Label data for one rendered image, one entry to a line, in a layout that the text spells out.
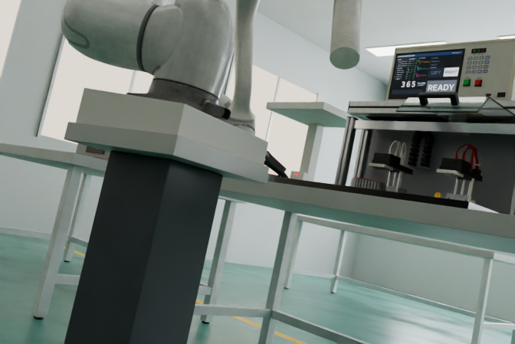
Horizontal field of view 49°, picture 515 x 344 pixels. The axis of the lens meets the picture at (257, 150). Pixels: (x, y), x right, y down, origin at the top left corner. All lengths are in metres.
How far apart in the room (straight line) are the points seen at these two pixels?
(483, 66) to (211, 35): 0.98
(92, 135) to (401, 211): 0.76
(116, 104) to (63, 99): 4.90
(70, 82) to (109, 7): 4.85
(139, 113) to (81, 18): 0.28
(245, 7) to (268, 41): 6.03
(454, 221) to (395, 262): 7.85
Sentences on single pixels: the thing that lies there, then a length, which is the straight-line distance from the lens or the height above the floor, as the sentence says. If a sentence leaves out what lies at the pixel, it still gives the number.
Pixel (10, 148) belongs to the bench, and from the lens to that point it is 3.32.
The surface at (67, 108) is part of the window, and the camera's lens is 6.12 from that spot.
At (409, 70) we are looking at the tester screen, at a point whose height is 1.23.
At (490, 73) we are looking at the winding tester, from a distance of 1.91.
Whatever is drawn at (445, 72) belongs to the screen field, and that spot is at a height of 1.22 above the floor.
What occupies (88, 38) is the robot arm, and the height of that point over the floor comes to 0.94.
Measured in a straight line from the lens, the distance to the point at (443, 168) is 1.79.
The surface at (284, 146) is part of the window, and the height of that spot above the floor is 1.70.
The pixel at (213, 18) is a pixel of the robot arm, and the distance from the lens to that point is 1.25.
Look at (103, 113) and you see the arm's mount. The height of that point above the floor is 0.78.
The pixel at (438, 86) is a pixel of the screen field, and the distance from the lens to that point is 1.97.
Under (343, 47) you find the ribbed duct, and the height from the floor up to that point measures 1.60.
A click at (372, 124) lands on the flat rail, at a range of 2.02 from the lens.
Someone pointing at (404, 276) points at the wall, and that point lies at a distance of 9.15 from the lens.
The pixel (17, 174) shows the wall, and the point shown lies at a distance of 5.96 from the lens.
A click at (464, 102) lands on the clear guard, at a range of 1.62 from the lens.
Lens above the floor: 0.63
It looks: 7 degrees up
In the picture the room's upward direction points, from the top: 12 degrees clockwise
